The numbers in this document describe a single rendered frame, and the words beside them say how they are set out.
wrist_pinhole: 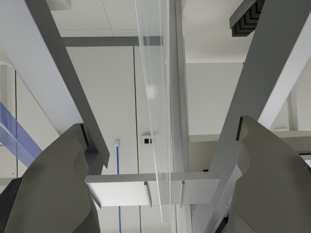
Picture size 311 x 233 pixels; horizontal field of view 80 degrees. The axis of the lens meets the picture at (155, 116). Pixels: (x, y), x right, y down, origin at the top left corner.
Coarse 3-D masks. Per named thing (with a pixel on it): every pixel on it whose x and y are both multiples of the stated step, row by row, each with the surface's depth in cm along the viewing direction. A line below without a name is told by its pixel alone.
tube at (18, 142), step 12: (0, 108) 12; (0, 120) 12; (12, 120) 13; (0, 132) 13; (12, 132) 13; (24, 132) 14; (12, 144) 14; (24, 144) 14; (36, 144) 15; (24, 156) 15; (36, 156) 15
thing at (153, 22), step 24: (144, 0) 7; (168, 0) 7; (144, 24) 8; (168, 24) 8; (144, 48) 9; (168, 48) 9; (144, 72) 9; (168, 72) 9; (168, 96) 11; (168, 120) 12; (168, 144) 14; (168, 168) 16; (168, 192) 20; (168, 216) 25
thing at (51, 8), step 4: (48, 0) 16; (52, 0) 16; (56, 0) 16; (60, 0) 16; (64, 0) 17; (68, 0) 17; (48, 4) 17; (52, 4) 17; (56, 4) 17; (60, 4) 17; (64, 4) 17; (68, 4) 17; (52, 8) 17; (56, 8) 18; (60, 8) 18; (64, 8) 18; (68, 8) 18
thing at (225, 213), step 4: (300, 152) 34; (304, 152) 34; (308, 152) 34; (304, 156) 29; (308, 156) 29; (308, 160) 28; (308, 164) 29; (228, 204) 36; (228, 208) 37; (224, 212) 38; (228, 212) 38; (220, 216) 39; (224, 216) 40; (228, 216) 40; (220, 220) 41; (216, 224) 42; (216, 228) 44; (212, 232) 45
